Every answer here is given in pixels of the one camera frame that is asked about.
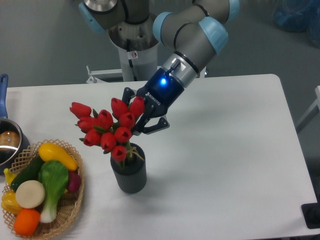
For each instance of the green cucumber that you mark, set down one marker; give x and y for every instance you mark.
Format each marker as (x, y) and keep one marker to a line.
(30, 172)

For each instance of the yellow banana tip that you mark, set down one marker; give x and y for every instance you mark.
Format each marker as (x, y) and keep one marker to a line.
(9, 176)

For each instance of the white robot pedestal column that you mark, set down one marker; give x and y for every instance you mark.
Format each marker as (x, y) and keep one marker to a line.
(137, 48)

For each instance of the blue plastic bag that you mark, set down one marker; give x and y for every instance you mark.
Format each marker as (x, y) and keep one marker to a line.
(299, 16)

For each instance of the white metal base frame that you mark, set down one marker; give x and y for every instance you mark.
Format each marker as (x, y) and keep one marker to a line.
(110, 75)

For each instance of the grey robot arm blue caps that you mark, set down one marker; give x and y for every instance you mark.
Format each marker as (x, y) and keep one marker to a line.
(167, 51)

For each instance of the green bok choy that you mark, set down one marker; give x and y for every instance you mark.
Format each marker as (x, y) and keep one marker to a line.
(54, 177)

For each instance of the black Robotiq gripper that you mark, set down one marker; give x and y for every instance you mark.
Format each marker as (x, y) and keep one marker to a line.
(160, 91)

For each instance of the yellow bell pepper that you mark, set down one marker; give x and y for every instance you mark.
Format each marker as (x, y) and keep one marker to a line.
(9, 202)

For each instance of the orange fruit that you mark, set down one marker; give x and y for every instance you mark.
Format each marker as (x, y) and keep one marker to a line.
(26, 222)

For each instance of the yellow squash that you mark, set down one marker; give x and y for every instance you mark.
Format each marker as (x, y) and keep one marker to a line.
(49, 151)

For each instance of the woven wicker basket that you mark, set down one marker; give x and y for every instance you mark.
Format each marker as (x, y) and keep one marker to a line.
(68, 206)

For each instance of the blue handled steel saucepan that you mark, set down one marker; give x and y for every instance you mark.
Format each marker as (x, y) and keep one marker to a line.
(12, 139)

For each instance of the dark grey ribbed vase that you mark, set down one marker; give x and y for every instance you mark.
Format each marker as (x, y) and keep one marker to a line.
(131, 174)

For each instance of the red tulip bouquet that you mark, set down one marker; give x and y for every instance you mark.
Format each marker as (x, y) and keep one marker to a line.
(111, 131)

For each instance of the black clamp at table corner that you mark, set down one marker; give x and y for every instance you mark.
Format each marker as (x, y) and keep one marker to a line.
(311, 214)

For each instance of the white frame at right edge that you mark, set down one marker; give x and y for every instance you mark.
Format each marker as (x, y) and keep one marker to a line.
(310, 113)

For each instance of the purple red radish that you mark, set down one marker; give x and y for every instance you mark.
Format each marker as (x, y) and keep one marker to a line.
(74, 182)

